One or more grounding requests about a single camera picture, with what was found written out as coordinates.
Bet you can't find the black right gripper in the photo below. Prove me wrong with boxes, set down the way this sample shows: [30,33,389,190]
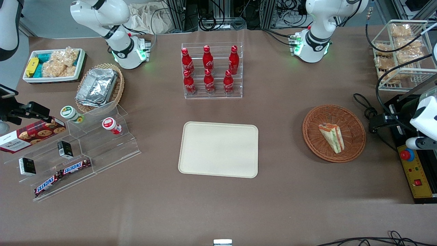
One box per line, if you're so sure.
[0,100,52,125]

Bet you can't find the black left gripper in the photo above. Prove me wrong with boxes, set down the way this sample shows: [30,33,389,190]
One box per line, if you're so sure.
[369,114,412,134]

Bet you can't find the triangle sandwich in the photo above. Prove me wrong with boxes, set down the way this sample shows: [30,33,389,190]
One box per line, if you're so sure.
[318,123,345,154]

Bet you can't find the brown round wicker basket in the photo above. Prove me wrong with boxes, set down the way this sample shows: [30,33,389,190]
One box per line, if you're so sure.
[302,104,367,163]

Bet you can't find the light wicker basket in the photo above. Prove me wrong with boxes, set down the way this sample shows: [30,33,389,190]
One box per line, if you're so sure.
[75,63,125,113]

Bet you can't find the beige plastic tray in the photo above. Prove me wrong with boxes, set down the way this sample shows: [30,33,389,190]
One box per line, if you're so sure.
[178,121,259,179]

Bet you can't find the red tartan cookie box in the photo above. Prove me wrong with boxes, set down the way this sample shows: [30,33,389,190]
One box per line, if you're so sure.
[0,117,67,154]

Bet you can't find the green-lid white cup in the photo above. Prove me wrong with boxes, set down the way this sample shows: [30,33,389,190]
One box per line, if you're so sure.
[60,106,84,124]

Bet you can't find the white plastic snack bin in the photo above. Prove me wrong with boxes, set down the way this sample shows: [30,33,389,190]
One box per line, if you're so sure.
[22,48,86,83]

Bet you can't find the clear rice cracker bag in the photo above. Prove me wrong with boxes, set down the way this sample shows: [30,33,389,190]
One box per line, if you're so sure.
[41,60,76,78]
[51,47,80,67]

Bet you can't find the yellow snack packet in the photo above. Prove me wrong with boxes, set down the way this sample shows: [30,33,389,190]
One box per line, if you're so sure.
[26,57,39,78]

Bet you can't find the small black box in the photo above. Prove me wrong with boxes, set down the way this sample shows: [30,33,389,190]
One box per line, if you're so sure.
[19,157,37,176]
[57,140,73,159]

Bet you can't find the clear fried snack bag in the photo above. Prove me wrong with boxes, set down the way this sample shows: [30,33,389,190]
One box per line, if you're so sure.
[390,24,414,38]
[396,49,426,64]
[394,37,426,52]
[375,56,397,70]
[375,42,395,57]
[378,68,411,84]

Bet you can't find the stacked foil containers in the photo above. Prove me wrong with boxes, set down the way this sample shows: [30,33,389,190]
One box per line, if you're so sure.
[75,68,118,107]

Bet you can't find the Snickers chocolate bar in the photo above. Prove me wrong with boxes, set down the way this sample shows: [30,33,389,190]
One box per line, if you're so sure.
[60,159,92,176]
[34,173,63,197]

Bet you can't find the red-lid white cup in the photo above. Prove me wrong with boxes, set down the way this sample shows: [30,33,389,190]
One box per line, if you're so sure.
[102,117,122,135]

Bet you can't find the clear acrylic stepped stand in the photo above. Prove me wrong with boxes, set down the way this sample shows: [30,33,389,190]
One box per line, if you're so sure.
[3,102,141,202]

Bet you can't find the black machine with yellow panel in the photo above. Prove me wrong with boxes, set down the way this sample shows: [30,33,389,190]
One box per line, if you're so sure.
[382,73,437,204]

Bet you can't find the white cloth bag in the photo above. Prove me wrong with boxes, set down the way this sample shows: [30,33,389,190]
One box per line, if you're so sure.
[128,3,170,35]

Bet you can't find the red cola bottle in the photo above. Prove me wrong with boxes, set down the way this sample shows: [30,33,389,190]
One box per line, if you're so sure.
[223,70,235,95]
[203,45,215,74]
[181,47,195,75]
[204,69,216,95]
[228,45,240,75]
[183,70,197,96]

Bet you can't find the clear acrylic bottle rack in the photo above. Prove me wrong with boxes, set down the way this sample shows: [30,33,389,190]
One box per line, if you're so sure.
[181,42,243,100]

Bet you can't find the black power cable with plug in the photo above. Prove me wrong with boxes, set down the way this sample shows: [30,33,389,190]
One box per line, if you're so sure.
[353,93,398,151]

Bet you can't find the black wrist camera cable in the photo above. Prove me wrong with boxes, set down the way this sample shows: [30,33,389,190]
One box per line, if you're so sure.
[365,2,437,132]

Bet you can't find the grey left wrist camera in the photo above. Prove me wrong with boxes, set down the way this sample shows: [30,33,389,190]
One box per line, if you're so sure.
[406,137,428,150]

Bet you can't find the white wire rack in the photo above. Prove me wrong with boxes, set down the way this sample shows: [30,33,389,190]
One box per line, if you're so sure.
[371,19,437,92]

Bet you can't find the black floor cables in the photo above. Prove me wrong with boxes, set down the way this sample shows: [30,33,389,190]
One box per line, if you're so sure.
[316,231,437,246]

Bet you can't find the black left base cables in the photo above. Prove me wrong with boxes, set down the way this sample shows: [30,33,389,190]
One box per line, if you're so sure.
[262,28,298,47]

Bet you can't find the black base cables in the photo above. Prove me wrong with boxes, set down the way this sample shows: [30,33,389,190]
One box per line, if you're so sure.
[122,25,158,52]
[262,28,298,47]

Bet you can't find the black right base cables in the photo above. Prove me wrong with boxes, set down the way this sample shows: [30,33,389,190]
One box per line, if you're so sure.
[122,25,158,52]

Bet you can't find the aluminium frame rack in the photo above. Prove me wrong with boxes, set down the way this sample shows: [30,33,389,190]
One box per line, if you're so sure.
[166,0,278,33]

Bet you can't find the coiled black background cables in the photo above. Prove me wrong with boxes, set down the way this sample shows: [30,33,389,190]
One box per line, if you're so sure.
[198,12,247,32]

